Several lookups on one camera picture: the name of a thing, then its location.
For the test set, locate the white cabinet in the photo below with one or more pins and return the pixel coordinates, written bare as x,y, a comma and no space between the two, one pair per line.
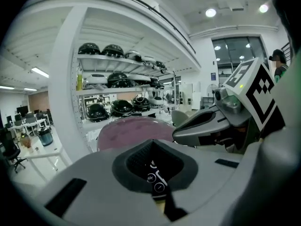
190,95

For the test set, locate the blue wall poster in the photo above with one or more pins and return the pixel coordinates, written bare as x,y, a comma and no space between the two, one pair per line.
213,76

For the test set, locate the person's head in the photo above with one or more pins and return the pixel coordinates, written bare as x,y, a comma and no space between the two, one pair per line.
278,55

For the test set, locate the round ceiling lamp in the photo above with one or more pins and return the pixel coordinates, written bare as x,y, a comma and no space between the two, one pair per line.
211,12
263,8

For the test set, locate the yellow green bottle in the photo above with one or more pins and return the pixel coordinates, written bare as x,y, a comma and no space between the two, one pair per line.
79,82

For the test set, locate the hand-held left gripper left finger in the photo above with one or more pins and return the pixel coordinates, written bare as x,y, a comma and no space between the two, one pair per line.
98,173

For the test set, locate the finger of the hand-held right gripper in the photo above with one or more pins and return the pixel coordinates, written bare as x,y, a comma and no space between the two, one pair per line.
188,135

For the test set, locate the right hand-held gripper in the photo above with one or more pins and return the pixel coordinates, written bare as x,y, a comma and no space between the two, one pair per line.
242,79

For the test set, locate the ceiling strip light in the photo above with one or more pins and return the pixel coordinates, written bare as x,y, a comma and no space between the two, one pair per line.
40,72

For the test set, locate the person's green printed jersey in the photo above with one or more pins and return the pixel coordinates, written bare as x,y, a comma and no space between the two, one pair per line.
279,73

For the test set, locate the grey shell chair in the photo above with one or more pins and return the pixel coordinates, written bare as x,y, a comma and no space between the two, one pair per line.
179,118

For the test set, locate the dried plant bunch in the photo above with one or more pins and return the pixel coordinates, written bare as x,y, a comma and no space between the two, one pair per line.
27,143

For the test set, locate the purple rice cooker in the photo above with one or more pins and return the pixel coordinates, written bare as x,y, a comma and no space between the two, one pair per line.
131,131

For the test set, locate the ceiling air vent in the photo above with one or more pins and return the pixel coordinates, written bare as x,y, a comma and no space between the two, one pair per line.
231,4

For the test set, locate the large glass window wall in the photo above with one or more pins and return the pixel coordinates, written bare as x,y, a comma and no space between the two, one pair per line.
235,55

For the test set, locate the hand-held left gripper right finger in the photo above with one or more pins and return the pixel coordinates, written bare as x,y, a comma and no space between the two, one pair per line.
207,173

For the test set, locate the white office desk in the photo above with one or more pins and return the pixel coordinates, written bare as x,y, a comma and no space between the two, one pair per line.
42,154

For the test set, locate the blue electric pot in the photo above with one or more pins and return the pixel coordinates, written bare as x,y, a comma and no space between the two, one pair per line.
45,136

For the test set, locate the black office chair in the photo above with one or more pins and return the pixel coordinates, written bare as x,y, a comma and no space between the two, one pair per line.
10,147

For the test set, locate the row of desks with monitors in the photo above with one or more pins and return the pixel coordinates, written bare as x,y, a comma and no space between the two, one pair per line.
28,121

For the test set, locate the white metal shelving rack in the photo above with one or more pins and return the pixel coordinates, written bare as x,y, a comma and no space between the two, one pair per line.
105,91

